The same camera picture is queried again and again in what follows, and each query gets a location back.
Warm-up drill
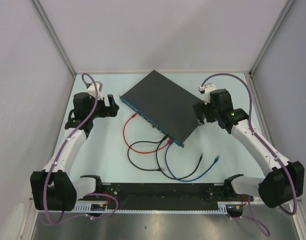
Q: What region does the red ethernet cable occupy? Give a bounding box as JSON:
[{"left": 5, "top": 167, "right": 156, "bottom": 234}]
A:
[{"left": 123, "top": 113, "right": 173, "bottom": 154}]

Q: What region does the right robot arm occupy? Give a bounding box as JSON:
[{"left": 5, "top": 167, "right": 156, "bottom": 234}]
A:
[{"left": 193, "top": 84, "right": 305, "bottom": 209}]

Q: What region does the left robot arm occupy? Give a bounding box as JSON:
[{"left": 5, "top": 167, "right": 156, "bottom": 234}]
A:
[{"left": 30, "top": 92, "right": 120, "bottom": 212}]

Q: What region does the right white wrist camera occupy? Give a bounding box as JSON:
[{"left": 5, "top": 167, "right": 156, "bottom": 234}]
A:
[{"left": 198, "top": 83, "right": 217, "bottom": 105}]

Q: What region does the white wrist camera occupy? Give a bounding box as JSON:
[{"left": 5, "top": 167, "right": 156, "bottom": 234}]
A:
[
  {"left": 86, "top": 81, "right": 104, "bottom": 101},
  {"left": 198, "top": 83, "right": 217, "bottom": 105}
]

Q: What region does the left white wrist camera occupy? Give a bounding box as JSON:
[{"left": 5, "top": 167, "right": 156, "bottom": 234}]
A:
[{"left": 86, "top": 81, "right": 104, "bottom": 101}]

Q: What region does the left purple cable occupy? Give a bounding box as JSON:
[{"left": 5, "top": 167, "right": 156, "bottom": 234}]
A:
[{"left": 40, "top": 72, "right": 119, "bottom": 225}]

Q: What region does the purple cable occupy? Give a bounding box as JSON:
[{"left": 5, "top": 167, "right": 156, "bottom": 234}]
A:
[
  {"left": 40, "top": 72, "right": 119, "bottom": 225},
  {"left": 201, "top": 72, "right": 298, "bottom": 237}
]

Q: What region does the black network switch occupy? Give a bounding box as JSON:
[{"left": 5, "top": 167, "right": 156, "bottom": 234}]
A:
[{"left": 120, "top": 70, "right": 201, "bottom": 147}]

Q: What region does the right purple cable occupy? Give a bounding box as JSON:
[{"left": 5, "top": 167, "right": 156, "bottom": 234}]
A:
[{"left": 201, "top": 72, "right": 298, "bottom": 237}]

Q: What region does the blue ethernet cable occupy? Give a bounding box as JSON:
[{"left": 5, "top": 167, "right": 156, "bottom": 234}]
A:
[{"left": 164, "top": 139, "right": 221, "bottom": 182}]

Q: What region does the black ethernet cable left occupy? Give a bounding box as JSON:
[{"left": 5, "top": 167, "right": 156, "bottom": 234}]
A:
[{"left": 127, "top": 136, "right": 169, "bottom": 172}]

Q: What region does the black ethernet cable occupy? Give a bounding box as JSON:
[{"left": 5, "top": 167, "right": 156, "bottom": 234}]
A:
[
  {"left": 155, "top": 136, "right": 205, "bottom": 181},
  {"left": 127, "top": 136, "right": 169, "bottom": 172}
]

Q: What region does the black ethernet cable right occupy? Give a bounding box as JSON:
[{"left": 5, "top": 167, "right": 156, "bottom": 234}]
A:
[{"left": 155, "top": 136, "right": 205, "bottom": 181}]

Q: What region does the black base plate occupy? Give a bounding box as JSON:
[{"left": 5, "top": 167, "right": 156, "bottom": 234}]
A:
[{"left": 75, "top": 181, "right": 255, "bottom": 211}]

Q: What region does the white slotted cable duct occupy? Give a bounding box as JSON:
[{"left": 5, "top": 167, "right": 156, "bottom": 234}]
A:
[{"left": 74, "top": 201, "right": 230, "bottom": 215}]

